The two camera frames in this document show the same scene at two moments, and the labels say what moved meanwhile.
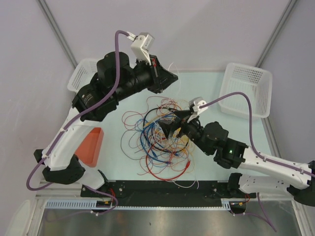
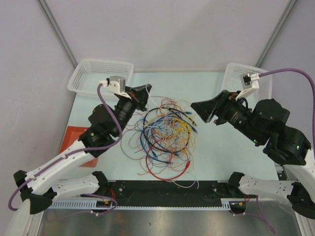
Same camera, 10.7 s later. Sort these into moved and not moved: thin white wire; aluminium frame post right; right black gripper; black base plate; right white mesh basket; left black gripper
Moved: thin white wire; right black gripper; left black gripper
Not moved: right white mesh basket; aluminium frame post right; black base plate
